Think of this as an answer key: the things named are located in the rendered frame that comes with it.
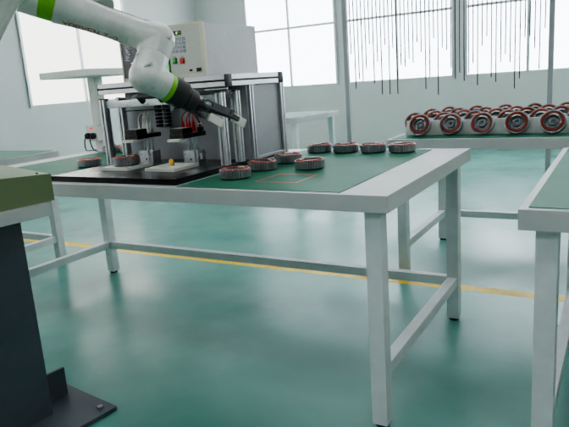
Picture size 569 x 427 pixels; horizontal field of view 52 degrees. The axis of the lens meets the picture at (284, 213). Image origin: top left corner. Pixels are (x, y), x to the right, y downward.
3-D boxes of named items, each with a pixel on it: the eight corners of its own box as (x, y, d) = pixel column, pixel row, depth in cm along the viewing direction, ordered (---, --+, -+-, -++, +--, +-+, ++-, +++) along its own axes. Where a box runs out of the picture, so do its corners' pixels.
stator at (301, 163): (328, 165, 223) (328, 156, 222) (319, 170, 213) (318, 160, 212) (301, 166, 227) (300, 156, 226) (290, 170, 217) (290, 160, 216)
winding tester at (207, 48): (206, 75, 229) (200, 20, 224) (124, 82, 250) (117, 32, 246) (258, 73, 261) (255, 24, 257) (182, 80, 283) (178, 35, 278)
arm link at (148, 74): (118, 87, 183) (135, 80, 175) (129, 52, 186) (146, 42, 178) (156, 107, 192) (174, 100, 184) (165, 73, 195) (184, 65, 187)
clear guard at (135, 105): (175, 108, 204) (174, 91, 202) (124, 111, 216) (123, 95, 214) (229, 102, 231) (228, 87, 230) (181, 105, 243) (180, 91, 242)
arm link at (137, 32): (52, 29, 182) (51, 11, 171) (63, -3, 185) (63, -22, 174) (167, 69, 192) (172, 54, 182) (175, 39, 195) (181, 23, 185)
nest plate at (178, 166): (174, 172, 221) (174, 169, 221) (145, 171, 228) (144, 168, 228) (199, 165, 233) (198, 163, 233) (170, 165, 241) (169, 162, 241)
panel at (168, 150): (251, 159, 241) (245, 85, 235) (132, 158, 274) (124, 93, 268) (252, 158, 242) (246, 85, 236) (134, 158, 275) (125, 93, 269)
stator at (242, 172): (231, 181, 202) (230, 170, 201) (213, 179, 210) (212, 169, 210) (257, 176, 209) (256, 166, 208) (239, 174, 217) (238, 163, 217)
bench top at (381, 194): (387, 213, 162) (387, 196, 161) (-68, 190, 271) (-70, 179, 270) (471, 159, 247) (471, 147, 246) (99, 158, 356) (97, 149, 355)
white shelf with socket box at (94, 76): (99, 158, 307) (86, 68, 297) (52, 158, 325) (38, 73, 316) (146, 149, 337) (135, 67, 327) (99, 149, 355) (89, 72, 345)
